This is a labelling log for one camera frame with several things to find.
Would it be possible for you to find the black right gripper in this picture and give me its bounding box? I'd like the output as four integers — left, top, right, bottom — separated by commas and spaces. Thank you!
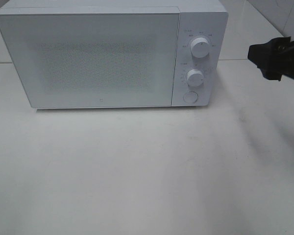
247, 37, 294, 81

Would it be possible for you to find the white microwave knob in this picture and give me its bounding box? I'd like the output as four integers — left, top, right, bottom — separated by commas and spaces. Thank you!
190, 37, 210, 58
186, 69, 204, 87

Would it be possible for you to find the round white door button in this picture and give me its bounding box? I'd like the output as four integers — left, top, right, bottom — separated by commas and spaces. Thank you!
183, 92, 198, 104

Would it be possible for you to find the white microwave door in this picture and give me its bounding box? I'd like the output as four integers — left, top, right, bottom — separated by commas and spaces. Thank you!
0, 14, 179, 109

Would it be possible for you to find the white microwave oven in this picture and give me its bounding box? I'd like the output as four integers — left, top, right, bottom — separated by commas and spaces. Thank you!
0, 0, 228, 109

